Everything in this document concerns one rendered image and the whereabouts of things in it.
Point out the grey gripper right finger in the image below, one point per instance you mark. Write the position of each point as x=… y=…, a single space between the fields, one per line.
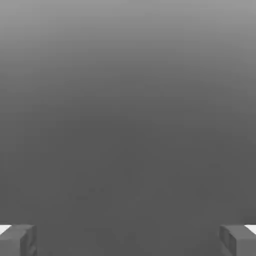
x=240 y=240

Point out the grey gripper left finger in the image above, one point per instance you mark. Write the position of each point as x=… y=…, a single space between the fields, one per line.
x=16 y=240

